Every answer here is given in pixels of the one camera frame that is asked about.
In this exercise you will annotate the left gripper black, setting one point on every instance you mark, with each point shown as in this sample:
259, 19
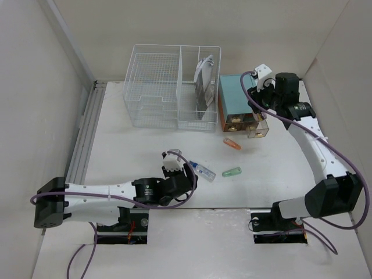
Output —
185, 171

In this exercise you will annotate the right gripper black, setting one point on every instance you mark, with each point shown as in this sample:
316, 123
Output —
254, 93

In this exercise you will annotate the blue cap spray bottle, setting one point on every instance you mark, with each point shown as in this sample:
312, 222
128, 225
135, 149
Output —
203, 171

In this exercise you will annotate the teal orange drawer box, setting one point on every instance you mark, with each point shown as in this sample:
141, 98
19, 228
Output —
235, 113

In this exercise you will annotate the orange translucent capsule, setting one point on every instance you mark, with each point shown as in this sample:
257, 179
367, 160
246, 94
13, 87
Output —
232, 143

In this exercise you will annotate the grey setup guide booklet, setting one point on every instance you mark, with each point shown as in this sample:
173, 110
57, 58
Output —
204, 94

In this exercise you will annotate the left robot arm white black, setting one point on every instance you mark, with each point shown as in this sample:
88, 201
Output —
58, 200

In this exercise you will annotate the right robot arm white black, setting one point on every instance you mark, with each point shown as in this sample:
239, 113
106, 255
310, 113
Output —
338, 183

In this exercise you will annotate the green translucent capsule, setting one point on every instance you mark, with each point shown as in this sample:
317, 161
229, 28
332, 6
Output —
232, 172

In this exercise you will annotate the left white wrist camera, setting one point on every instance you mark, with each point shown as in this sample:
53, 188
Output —
172, 162

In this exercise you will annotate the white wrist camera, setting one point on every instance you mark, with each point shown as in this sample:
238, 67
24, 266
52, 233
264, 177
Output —
261, 74
172, 162

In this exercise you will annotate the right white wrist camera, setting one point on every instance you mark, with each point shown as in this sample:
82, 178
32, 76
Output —
261, 74

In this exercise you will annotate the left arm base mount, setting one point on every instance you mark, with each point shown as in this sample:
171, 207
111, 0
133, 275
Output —
130, 227

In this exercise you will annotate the white wire desk organizer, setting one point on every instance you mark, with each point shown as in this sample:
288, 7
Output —
160, 87

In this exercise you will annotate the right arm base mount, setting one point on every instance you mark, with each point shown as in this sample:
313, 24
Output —
269, 227

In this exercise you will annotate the aluminium rail frame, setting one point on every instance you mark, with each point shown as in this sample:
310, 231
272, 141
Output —
84, 133

